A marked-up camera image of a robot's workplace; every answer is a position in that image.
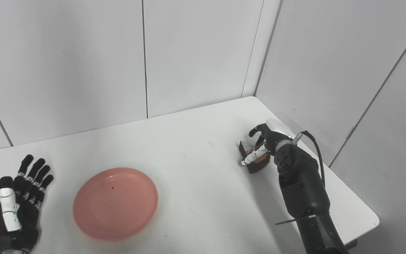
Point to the pink round plate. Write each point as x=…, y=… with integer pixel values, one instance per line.
x=115, y=204

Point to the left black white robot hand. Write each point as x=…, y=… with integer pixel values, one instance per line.
x=16, y=208

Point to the chocolate cake slice with fruit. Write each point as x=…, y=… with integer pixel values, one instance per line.
x=256, y=160

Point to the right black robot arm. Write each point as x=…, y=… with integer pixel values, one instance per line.
x=305, y=194

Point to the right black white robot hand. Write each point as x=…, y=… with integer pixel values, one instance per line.
x=264, y=141

